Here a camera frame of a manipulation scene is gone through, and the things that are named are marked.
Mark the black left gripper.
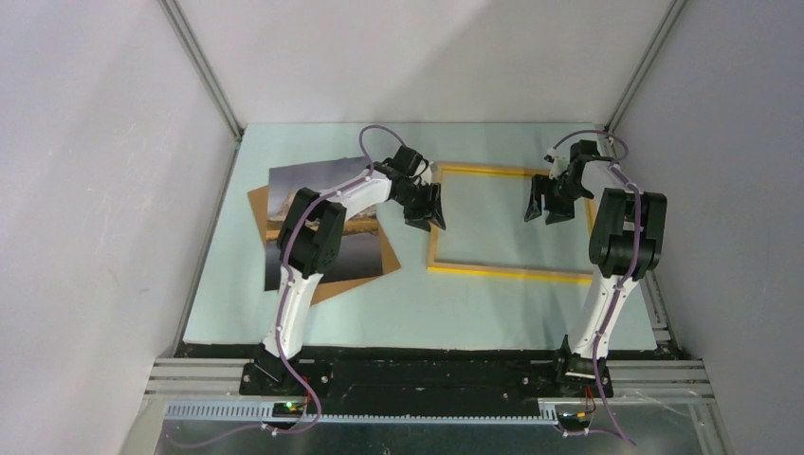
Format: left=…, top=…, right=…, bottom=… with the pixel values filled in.
left=393, top=181, right=446, bottom=232

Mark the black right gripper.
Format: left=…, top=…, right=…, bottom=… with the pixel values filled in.
left=523, top=173, right=590, bottom=225

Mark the yellow wooden picture frame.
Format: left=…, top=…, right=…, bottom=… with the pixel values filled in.
left=427, top=162, right=593, bottom=283

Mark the landscape photo print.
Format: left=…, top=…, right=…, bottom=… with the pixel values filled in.
left=264, top=156, right=386, bottom=293

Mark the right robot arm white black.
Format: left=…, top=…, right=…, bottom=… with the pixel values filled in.
left=524, top=139, right=667, bottom=396

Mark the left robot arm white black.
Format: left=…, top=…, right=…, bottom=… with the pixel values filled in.
left=256, top=145, right=446, bottom=395

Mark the brown cardboard backing board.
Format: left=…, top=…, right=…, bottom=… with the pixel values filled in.
left=247, top=186, right=400, bottom=304

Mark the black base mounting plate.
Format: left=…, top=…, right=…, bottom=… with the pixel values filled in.
left=239, top=346, right=613, bottom=416

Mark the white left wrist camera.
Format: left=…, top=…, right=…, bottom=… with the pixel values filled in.
left=420, top=162, right=435, bottom=184

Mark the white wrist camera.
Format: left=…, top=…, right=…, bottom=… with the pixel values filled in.
left=544, top=147, right=568, bottom=180
left=420, top=162, right=435, bottom=184

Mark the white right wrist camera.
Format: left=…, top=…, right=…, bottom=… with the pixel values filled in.
left=544, top=147, right=568, bottom=180

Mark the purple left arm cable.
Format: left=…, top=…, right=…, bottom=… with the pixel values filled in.
left=164, top=124, right=413, bottom=451

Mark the right aluminium corner post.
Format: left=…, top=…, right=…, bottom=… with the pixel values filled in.
left=605, top=0, right=690, bottom=133

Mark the aluminium corner post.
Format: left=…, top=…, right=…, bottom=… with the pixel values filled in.
left=156, top=0, right=245, bottom=142
left=605, top=0, right=690, bottom=133

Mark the right controller board with wires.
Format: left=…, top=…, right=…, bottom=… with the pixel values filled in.
left=558, top=386, right=597, bottom=431

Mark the controller board with wires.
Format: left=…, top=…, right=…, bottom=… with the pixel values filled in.
left=558, top=386, right=597, bottom=431
left=271, top=375, right=312, bottom=418

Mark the left controller board with wires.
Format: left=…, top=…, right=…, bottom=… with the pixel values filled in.
left=271, top=375, right=312, bottom=418

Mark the grey slotted cable duct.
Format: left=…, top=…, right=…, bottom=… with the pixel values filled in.
left=164, top=400, right=558, bottom=426

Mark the aluminium front rail frame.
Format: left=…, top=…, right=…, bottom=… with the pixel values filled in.
left=146, top=358, right=715, bottom=404

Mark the left aluminium corner post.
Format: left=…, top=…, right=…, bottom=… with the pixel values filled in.
left=156, top=0, right=245, bottom=142

